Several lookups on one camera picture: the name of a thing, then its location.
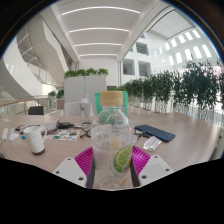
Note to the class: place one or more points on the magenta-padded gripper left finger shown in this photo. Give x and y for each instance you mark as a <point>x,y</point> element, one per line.
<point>70,170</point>

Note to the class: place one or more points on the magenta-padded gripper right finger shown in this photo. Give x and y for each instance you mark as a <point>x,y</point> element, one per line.
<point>154,168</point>

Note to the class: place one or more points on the clear lime-label drink bottle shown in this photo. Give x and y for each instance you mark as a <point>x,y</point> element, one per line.
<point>110,150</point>

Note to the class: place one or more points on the clear plastic-wrapped white packet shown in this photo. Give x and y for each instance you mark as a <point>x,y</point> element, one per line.
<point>152,143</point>

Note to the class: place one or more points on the colourful sticker sheet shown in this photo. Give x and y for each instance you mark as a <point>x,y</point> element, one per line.
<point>63,135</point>

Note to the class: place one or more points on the bunch of keys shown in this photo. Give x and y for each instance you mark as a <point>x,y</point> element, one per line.
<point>141,135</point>

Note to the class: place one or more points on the black flat device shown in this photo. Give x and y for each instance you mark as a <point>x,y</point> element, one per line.
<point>65,125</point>

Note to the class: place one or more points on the white ceramic mug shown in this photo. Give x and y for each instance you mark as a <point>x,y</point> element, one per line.
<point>34,140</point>

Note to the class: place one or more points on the open white-paged book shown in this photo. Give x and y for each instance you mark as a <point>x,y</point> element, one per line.
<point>50,126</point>

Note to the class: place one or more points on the white chair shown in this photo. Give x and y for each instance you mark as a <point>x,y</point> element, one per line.
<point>71,109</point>

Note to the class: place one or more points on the clear white-lidded shaker bottle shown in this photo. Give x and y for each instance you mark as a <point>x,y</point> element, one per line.
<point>85,110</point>

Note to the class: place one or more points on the white computer mouse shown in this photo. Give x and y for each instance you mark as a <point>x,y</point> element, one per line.
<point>13,137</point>

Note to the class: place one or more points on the small red black box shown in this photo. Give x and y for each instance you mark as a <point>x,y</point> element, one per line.
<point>19,127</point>

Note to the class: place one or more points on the black chair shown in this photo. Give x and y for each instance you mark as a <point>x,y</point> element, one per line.
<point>36,110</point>

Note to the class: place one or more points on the small brown planter with plant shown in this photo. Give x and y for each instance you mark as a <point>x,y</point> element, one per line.
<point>60,100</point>

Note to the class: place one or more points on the white charger block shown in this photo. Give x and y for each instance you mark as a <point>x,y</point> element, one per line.
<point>4,134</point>

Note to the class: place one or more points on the white planter box with greenery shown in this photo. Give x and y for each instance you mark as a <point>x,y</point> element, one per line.
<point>85,86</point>

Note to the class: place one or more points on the row of potted green trees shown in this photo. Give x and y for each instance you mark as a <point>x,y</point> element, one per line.
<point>186,86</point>

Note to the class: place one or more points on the ceiling strip lights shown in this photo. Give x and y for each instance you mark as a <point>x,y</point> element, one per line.
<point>100,29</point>

